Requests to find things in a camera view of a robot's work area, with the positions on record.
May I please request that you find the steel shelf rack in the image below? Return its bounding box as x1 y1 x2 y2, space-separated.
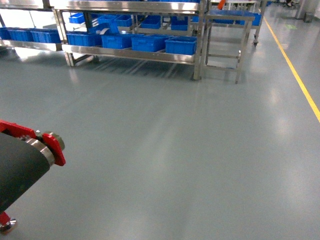
0 0 209 81

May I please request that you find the blue plastic bin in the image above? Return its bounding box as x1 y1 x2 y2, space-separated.
165 36 197 56
66 32 102 47
101 34 142 49
131 34 172 52

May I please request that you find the steel side table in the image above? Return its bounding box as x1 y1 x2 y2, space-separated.
201 9 255 84

